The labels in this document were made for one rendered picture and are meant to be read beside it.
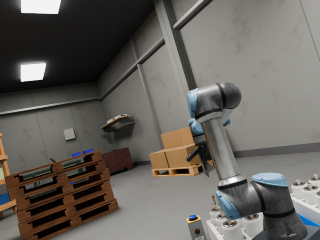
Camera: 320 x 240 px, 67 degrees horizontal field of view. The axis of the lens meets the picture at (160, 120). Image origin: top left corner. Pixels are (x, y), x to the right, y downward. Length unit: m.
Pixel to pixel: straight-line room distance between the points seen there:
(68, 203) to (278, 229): 2.65
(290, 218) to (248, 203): 0.16
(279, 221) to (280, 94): 2.97
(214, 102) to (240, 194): 0.36
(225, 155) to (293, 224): 0.33
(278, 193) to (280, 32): 3.05
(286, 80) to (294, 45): 0.47
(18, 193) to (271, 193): 2.76
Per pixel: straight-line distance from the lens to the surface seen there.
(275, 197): 1.00
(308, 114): 3.74
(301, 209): 1.72
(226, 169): 0.97
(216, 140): 0.97
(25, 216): 3.27
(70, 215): 3.29
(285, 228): 1.05
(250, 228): 1.40
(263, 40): 3.97
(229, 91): 1.02
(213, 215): 1.58
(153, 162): 4.87
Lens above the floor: 0.79
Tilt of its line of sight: 3 degrees up
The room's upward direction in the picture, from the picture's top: 16 degrees counter-clockwise
